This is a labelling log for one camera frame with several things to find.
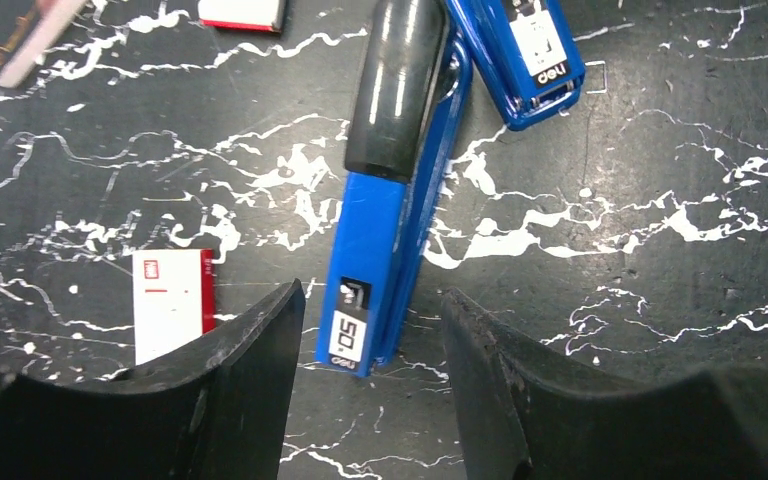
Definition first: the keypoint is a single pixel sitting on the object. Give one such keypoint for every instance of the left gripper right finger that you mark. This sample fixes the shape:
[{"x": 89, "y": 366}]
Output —
[{"x": 525, "y": 411}]

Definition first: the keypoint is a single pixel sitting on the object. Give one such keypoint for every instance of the small red staple box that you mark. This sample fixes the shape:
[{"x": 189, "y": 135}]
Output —
[{"x": 173, "y": 299}]

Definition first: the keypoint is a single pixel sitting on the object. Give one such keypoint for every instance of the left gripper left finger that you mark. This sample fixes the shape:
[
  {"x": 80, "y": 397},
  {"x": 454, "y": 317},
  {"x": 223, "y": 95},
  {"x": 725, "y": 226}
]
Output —
[{"x": 215, "y": 408}]

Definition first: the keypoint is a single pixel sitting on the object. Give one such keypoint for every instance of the staple box tray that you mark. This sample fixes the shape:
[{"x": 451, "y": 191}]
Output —
[{"x": 248, "y": 15}]

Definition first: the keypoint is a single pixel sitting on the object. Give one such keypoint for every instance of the paperback book orange cover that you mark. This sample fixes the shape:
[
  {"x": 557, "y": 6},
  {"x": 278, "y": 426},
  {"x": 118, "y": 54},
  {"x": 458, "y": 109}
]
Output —
[{"x": 27, "y": 29}]

